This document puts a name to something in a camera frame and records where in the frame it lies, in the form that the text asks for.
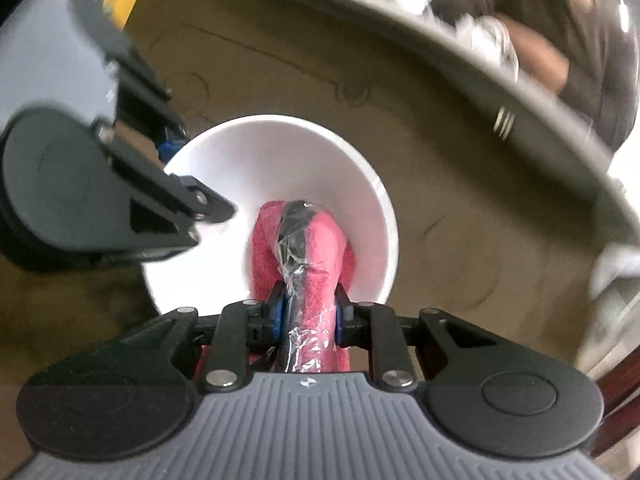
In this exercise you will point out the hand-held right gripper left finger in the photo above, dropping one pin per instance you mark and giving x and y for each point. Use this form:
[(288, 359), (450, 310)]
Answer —
[(274, 312)]

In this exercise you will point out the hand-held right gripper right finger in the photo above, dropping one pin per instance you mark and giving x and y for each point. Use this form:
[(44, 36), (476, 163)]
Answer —
[(340, 322)]

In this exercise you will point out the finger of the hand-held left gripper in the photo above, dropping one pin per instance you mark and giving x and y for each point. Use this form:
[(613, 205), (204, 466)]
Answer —
[(190, 195), (167, 149)]

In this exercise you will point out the pink cloth wiper with tape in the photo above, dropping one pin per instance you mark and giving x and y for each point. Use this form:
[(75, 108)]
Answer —
[(325, 250)]

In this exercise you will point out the white bowl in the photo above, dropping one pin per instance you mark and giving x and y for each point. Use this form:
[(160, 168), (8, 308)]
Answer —
[(280, 160)]

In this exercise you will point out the brown printed mat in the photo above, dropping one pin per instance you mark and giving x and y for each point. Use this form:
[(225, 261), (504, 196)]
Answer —
[(300, 60)]

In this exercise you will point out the white cloth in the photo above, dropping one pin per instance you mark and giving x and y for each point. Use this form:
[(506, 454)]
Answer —
[(487, 42)]

